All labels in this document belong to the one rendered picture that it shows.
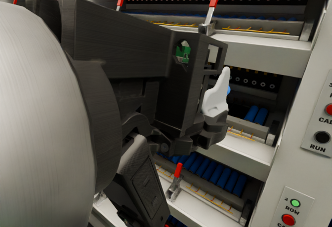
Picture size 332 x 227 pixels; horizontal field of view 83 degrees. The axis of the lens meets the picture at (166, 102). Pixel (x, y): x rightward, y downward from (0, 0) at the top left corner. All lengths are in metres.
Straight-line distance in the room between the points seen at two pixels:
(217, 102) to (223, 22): 0.28
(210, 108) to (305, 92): 0.20
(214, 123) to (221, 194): 0.37
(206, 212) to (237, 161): 0.17
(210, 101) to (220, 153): 0.24
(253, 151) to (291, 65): 0.16
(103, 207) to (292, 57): 0.69
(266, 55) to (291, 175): 0.20
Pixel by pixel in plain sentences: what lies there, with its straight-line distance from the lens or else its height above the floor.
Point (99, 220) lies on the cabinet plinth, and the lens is 0.88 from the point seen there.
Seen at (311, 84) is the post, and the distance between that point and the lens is 0.35.
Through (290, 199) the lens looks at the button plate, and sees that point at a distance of 0.40.
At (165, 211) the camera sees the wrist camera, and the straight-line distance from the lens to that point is 0.18.
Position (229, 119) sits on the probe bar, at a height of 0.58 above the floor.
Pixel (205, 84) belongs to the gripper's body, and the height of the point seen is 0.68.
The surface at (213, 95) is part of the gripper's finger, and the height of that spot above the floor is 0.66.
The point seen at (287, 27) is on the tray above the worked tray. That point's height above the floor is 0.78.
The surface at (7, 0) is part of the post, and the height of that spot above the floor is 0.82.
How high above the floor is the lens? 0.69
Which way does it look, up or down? 14 degrees down
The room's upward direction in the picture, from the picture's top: 10 degrees clockwise
